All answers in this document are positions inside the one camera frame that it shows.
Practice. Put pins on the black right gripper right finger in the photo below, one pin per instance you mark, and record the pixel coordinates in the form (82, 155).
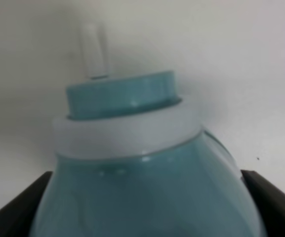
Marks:
(270, 201)

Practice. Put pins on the teal bottle-shaped pencil sharpener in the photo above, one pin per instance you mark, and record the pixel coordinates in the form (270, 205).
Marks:
(133, 160)

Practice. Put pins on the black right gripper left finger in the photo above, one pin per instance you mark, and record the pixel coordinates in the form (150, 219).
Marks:
(17, 216)

